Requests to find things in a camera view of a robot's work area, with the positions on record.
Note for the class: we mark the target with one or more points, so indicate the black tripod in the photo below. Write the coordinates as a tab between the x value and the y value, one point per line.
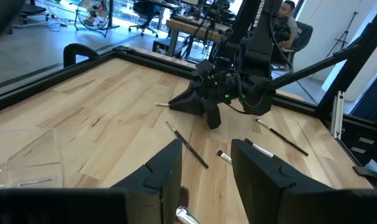
342	39

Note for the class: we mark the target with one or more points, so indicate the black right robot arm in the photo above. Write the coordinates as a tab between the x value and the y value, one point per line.
260	37

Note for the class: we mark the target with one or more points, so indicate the wooden top desk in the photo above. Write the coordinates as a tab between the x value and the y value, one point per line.
191	28

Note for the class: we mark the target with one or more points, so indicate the clear acrylic brush organizer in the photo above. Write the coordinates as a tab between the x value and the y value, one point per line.
26	174

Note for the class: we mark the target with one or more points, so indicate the thin black makeup brush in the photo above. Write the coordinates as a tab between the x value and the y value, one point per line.
223	155
188	146

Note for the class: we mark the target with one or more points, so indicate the black makeup brush silver ferrule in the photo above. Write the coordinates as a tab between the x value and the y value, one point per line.
285	138
263	151

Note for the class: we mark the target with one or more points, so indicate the powder brush black bristles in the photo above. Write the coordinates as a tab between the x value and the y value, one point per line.
185	214

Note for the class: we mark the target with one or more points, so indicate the black floor fan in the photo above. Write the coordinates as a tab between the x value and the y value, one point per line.
96	12

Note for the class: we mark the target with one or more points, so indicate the black office chair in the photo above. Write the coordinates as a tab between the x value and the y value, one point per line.
33	9
145	9

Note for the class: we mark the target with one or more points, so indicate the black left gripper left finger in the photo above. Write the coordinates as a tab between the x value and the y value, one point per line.
157	186

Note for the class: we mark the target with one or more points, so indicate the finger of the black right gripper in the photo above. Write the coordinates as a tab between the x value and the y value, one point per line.
188	101
212	115

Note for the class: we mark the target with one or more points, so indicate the white metal bracket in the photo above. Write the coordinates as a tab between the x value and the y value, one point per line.
337	115

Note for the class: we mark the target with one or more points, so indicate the dark grey office chair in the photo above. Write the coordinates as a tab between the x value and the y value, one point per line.
303	37

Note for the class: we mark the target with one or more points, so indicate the black aluminium table frame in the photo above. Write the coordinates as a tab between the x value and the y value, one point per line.
157	65

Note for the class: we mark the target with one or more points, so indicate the person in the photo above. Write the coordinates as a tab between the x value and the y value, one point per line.
288	12

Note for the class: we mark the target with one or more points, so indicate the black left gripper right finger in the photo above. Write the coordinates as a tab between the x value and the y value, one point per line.
260	186

